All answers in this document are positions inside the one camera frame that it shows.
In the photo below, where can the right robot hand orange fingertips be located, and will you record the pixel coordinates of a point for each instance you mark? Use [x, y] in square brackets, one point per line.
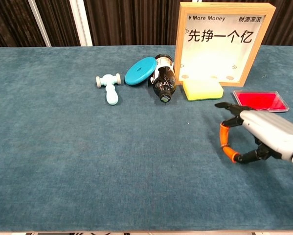
[273, 132]

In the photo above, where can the yellow sponge green base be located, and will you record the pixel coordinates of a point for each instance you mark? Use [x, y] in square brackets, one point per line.
[202, 90]

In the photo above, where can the wooden coin box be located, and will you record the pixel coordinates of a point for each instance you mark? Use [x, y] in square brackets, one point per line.
[180, 44]

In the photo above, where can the red clear plastic card case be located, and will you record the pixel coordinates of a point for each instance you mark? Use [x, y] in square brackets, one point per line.
[260, 99]

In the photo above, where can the brown glass bottle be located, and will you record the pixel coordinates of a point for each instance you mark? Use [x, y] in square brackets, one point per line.
[164, 82]

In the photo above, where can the blue round disc with hole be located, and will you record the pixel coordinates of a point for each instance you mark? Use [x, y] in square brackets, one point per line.
[139, 72]

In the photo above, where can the light blue toy hammer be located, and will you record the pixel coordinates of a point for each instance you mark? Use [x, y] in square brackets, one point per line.
[111, 94]

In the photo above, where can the dark brown pleated curtain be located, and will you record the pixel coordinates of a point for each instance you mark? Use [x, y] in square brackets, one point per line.
[136, 22]

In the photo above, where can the teal velvet tablecloth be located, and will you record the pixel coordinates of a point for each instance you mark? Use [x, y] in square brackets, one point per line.
[87, 159]

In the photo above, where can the white metal post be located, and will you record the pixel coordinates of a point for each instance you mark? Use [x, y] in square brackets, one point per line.
[80, 24]

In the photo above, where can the thin grey metal post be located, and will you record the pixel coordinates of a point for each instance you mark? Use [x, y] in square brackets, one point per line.
[39, 24]

